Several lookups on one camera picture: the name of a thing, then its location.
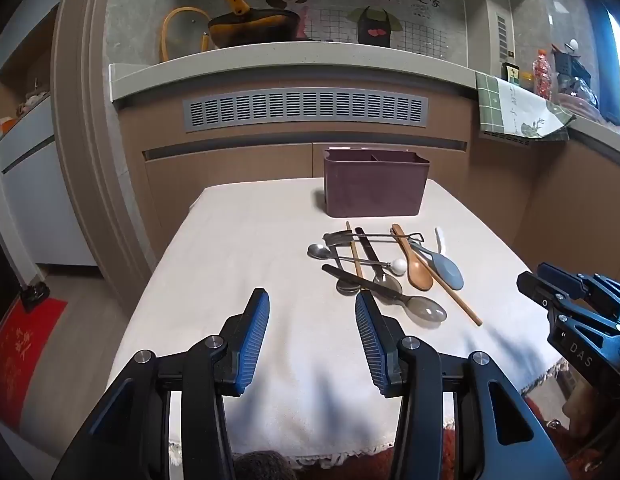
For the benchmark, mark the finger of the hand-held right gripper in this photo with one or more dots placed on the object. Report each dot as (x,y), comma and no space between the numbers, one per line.
(550,294)
(565,275)

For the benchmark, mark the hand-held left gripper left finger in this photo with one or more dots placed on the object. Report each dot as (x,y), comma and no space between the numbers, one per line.
(254,340)

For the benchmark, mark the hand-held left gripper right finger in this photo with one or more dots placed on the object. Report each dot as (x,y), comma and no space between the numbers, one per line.
(371,345)

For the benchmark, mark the brown wooden spoon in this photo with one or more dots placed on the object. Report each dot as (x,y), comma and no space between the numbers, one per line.
(420,275)

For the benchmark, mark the wooden chopstick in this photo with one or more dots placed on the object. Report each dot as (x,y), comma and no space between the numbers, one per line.
(354,252)
(460,302)

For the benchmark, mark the maroon plastic utensil holder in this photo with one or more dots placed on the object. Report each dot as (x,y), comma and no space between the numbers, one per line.
(375,185)

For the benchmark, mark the small metal spoon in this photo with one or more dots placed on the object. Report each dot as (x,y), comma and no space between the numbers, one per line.
(346,288)

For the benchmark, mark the white tablecloth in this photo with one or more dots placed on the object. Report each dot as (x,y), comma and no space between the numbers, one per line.
(240,260)

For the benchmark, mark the blue plastic rice spoon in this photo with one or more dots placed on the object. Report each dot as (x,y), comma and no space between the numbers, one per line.
(447,270)

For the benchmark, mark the metal spoon with white ball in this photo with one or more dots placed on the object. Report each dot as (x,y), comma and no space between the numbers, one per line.
(317,251)

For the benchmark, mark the green checked cloth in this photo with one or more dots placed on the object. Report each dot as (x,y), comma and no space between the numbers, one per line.
(490,105)

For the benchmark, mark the dark clutter pile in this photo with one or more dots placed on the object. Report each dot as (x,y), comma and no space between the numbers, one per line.
(575,75)

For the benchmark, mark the red filled bottle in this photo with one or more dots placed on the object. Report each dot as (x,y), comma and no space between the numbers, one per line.
(542,75)

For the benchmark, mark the small framed card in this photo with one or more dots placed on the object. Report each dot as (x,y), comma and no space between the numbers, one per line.
(511,72)

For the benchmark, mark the red floor mat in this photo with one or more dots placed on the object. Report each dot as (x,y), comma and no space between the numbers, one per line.
(20,360)

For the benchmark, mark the window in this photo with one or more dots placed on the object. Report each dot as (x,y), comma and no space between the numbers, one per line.
(617,45)

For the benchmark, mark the long grey vent grille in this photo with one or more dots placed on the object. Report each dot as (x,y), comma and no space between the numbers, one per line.
(305,107)

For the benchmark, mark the white cabinet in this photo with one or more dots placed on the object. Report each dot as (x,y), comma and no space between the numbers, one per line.
(45,200)

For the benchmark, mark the grey kitchen countertop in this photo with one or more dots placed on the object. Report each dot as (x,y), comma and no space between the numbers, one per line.
(340,67)

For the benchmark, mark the yellow-rimmed glass lid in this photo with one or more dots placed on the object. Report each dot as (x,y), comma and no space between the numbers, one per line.
(187,35)

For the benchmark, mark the small shelf ornaments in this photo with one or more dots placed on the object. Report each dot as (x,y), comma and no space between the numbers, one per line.
(35,97)

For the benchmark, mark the cartoon wall poster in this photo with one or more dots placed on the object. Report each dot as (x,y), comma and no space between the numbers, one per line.
(380,20)

